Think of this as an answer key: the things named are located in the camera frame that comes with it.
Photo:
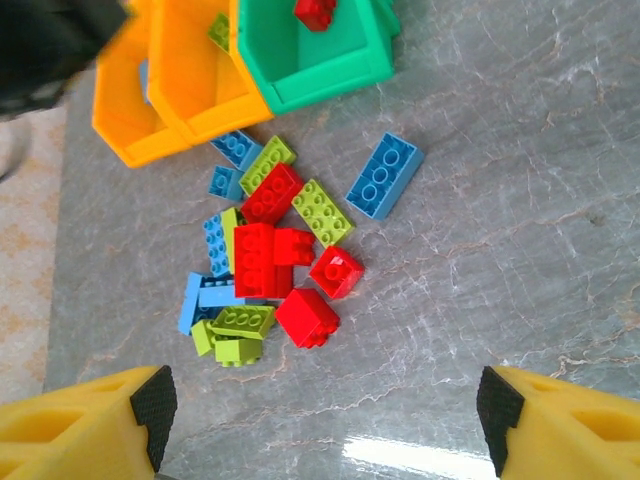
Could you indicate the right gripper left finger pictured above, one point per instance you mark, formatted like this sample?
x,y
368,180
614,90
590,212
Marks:
x,y
75,430

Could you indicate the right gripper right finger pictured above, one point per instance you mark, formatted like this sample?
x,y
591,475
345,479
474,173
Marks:
x,y
575,435

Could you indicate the lime green lego brick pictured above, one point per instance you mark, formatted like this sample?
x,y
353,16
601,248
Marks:
x,y
237,352
220,31
267,160
201,339
229,235
242,320
322,212

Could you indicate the blue lego brick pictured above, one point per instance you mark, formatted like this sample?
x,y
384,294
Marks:
x,y
189,302
216,245
235,147
384,176
220,296
225,182

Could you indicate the red lego brick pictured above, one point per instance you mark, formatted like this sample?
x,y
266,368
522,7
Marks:
x,y
305,317
254,260
315,14
336,272
272,192
295,247

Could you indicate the orange plastic bin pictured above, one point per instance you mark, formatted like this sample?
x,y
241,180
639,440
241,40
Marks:
x,y
115,115
190,65

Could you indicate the green plastic bin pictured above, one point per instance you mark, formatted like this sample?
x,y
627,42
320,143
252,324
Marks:
x,y
325,55

